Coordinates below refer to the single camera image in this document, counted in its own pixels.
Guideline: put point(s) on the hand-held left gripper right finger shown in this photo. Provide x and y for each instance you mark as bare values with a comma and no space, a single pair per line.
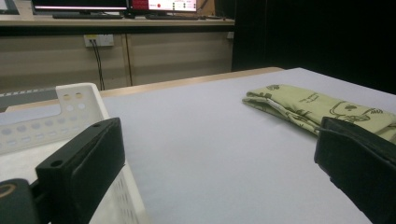
358,161

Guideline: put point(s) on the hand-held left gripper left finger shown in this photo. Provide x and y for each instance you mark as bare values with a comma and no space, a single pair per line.
84,165

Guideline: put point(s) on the white perforated plastic basket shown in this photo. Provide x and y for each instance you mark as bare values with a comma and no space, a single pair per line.
84,93

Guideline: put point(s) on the green printed cloth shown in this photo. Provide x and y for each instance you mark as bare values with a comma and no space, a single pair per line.
311,104

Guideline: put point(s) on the light grey table mat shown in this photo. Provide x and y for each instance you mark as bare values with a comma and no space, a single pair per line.
202,140

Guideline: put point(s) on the black curtain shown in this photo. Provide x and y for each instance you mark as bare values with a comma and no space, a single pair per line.
311,37

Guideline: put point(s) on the long wooden desk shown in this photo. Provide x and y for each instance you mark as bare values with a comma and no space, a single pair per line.
124,22

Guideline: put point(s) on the black keyboard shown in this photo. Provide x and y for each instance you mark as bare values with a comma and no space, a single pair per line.
174,17
87,15

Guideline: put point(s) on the black computer monitor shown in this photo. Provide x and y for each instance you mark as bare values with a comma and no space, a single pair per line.
77,3

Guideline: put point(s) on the monitor with red white screen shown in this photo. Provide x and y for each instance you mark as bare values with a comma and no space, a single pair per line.
168,4

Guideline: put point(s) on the white wall outlet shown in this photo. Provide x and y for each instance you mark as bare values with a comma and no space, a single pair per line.
102,40

